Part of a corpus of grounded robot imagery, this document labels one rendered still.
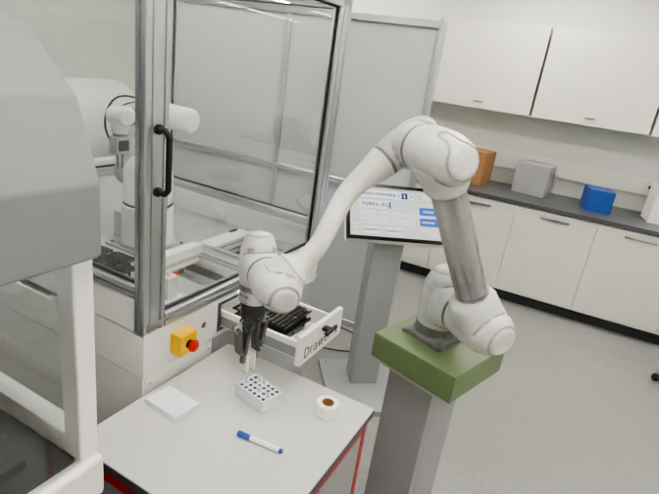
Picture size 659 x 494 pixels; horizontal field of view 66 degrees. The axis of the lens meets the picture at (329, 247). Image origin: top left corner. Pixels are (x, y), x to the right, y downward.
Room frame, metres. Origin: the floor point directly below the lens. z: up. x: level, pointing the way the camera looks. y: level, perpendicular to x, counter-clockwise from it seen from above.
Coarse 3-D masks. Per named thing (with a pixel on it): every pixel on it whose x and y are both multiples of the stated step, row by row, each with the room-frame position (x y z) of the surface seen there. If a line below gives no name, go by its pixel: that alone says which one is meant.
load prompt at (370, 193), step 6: (366, 192) 2.52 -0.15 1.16; (372, 192) 2.52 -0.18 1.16; (378, 192) 2.53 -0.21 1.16; (384, 192) 2.54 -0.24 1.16; (390, 192) 2.55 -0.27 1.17; (396, 192) 2.56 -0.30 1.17; (402, 192) 2.57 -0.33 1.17; (408, 192) 2.58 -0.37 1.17; (378, 198) 2.51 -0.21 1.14; (384, 198) 2.52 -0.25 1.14; (390, 198) 2.53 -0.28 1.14; (396, 198) 2.54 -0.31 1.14; (402, 198) 2.55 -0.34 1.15; (408, 198) 2.56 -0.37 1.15; (414, 198) 2.56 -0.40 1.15
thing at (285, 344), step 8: (224, 304) 1.60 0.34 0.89; (232, 304) 1.63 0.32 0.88; (304, 304) 1.69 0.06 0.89; (224, 312) 1.55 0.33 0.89; (232, 312) 1.64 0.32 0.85; (312, 312) 1.67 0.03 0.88; (320, 312) 1.66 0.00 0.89; (224, 320) 1.55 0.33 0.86; (232, 320) 1.53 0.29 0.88; (312, 320) 1.67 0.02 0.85; (272, 336) 1.46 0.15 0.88; (280, 336) 1.45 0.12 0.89; (288, 336) 1.54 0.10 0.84; (264, 344) 1.47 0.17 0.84; (272, 344) 1.46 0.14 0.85; (280, 344) 1.44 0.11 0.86; (288, 344) 1.43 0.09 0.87; (288, 352) 1.43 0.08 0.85
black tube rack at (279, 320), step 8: (272, 312) 1.59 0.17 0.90; (296, 312) 1.61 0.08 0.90; (272, 320) 1.53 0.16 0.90; (280, 320) 1.54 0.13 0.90; (288, 320) 1.55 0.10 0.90; (304, 320) 1.62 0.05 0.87; (272, 328) 1.52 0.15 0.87; (280, 328) 1.53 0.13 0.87; (288, 328) 1.54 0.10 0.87; (296, 328) 1.56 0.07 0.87
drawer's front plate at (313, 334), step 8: (336, 312) 1.60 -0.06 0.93; (320, 320) 1.53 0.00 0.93; (328, 320) 1.54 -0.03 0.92; (336, 320) 1.61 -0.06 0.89; (312, 328) 1.46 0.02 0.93; (320, 328) 1.50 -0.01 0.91; (304, 336) 1.40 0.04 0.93; (312, 336) 1.45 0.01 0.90; (320, 336) 1.51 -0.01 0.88; (328, 336) 1.56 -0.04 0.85; (296, 344) 1.40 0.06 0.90; (304, 344) 1.41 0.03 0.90; (312, 344) 1.46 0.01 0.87; (320, 344) 1.51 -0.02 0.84; (296, 352) 1.40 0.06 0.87; (312, 352) 1.47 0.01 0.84; (296, 360) 1.39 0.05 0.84; (304, 360) 1.42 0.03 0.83
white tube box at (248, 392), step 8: (248, 376) 1.33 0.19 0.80; (256, 376) 1.35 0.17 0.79; (240, 384) 1.30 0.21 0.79; (248, 384) 1.30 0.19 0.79; (256, 384) 1.30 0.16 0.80; (264, 384) 1.31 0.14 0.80; (272, 384) 1.31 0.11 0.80; (240, 392) 1.28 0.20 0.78; (248, 392) 1.26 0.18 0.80; (256, 392) 1.27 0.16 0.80; (264, 392) 1.27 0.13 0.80; (272, 392) 1.28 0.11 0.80; (280, 392) 1.28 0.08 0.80; (248, 400) 1.26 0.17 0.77; (256, 400) 1.24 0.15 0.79; (264, 400) 1.24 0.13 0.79; (272, 400) 1.25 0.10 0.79; (280, 400) 1.28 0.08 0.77; (256, 408) 1.23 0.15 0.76; (264, 408) 1.22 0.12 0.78
